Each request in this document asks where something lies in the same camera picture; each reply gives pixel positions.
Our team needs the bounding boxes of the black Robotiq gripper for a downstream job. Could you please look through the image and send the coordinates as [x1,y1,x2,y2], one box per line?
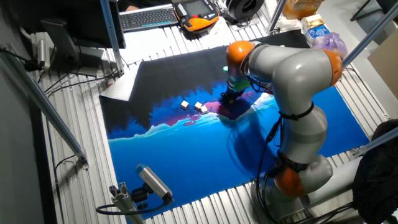
[220,88,247,106]

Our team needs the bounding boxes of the blue landscape printed mat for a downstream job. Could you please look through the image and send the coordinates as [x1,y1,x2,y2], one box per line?
[98,29,371,220]

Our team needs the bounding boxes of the white paper sheet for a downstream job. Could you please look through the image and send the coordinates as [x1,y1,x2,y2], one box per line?
[208,21,225,35]

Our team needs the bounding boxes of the orange black teach pendant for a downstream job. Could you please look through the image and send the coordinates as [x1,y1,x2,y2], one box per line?
[172,0,220,34]

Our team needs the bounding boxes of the black round spool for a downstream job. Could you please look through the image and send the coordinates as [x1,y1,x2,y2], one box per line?
[224,0,266,26]

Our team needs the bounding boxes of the white crumpled cloth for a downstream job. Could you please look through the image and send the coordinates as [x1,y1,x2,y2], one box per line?
[275,16,303,32]

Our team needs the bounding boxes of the blue white carton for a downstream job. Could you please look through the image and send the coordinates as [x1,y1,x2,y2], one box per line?
[303,24,331,46]

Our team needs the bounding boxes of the gold foil packet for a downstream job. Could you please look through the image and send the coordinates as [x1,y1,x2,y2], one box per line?
[300,13,326,30]

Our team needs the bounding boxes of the black computer keyboard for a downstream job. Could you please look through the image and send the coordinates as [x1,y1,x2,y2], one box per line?
[119,3,180,34]

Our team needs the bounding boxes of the purple plastic bag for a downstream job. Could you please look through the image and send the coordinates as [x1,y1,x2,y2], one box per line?
[312,31,349,59]

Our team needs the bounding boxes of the brown orange package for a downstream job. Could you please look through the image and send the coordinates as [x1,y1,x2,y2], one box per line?
[282,0,326,20]

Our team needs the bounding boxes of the brown cardboard panel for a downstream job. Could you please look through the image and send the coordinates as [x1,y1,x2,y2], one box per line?
[368,29,398,100]

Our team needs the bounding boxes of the black computer monitor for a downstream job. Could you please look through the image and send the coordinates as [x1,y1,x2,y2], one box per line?
[12,0,127,78]

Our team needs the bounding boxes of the black fabric bag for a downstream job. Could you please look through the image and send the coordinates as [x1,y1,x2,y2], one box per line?
[352,119,398,224]

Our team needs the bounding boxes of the black office chair base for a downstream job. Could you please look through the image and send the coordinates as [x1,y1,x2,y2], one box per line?
[349,0,398,22]

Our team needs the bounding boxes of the small silver cylinder device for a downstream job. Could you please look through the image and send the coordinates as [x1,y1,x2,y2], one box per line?
[36,39,51,71]

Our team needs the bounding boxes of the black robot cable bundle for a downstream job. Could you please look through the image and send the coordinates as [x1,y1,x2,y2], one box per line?
[241,43,289,224]

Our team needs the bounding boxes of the aluminium frame post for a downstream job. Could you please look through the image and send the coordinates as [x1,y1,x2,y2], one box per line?
[266,0,287,34]
[99,0,126,77]

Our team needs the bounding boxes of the grey camera with blue end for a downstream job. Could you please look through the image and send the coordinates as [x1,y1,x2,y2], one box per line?
[135,163,175,203]

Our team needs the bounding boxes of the black camera ball mount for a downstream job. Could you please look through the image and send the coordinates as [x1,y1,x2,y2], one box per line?
[130,183,154,210]

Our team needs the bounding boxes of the aluminium profile bracket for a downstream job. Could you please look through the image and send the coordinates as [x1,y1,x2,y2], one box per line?
[108,182,147,224]

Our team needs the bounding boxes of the black camera cable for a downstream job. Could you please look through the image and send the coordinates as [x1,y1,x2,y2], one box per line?
[95,198,170,216]

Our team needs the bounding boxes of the aluminium frame beam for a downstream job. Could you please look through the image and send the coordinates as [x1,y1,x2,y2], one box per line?
[351,126,398,157]
[341,2,398,68]
[0,43,90,170]

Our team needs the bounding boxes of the thin black table cables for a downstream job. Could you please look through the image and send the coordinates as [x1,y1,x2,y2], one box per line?
[43,67,119,98]

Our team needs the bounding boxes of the black plug cable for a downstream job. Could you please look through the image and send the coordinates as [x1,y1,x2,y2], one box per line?
[0,46,44,72]

